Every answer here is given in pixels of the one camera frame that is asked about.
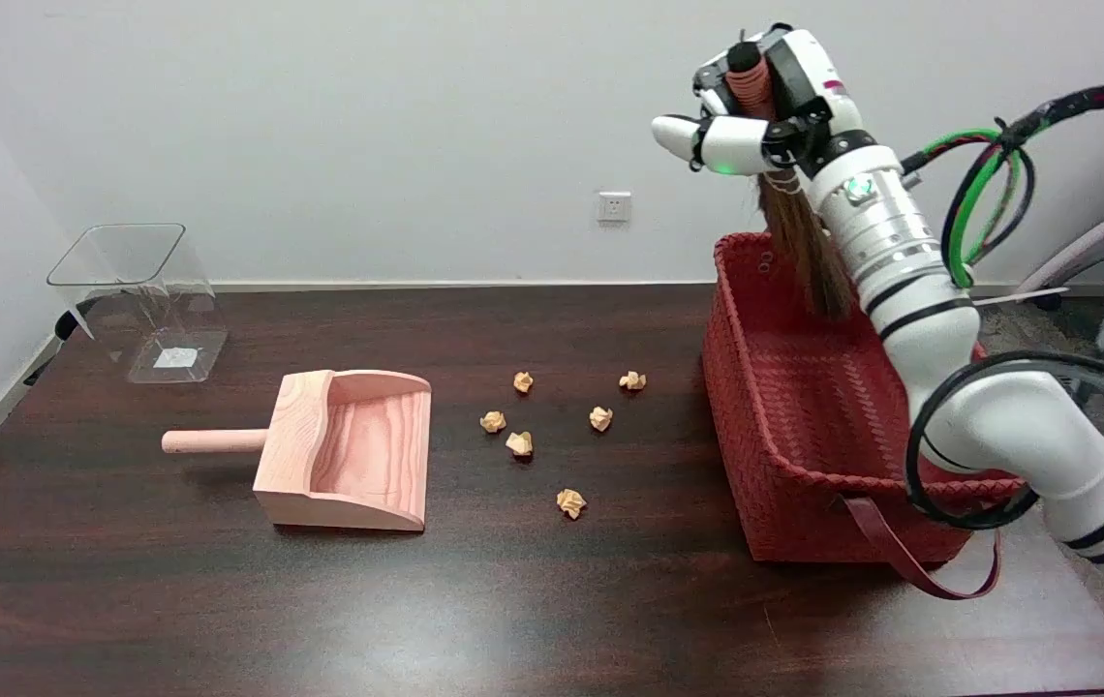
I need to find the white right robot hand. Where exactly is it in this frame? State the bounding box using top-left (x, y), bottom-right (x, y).
top-left (652, 24), bottom-right (877, 180)

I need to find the small brown hand broom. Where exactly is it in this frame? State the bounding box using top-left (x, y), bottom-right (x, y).
top-left (724, 41), bottom-right (860, 322)

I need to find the light wooden dustpan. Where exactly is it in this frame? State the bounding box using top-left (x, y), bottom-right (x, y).
top-left (162, 369), bottom-right (433, 532)

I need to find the red woven basket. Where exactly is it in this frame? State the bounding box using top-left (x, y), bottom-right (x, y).
top-left (702, 230), bottom-right (1027, 601)

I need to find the clear plastic container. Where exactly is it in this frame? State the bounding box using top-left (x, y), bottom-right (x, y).
top-left (46, 224), bottom-right (230, 384)

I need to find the green cable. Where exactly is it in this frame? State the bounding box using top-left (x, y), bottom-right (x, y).
top-left (920, 128), bottom-right (1037, 291)

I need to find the black braided cable harness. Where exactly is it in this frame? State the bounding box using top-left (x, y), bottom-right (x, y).
top-left (901, 83), bottom-right (1104, 177)

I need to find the black elbow cable loop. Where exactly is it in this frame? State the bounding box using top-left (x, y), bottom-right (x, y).
top-left (905, 349), bottom-right (1104, 531)

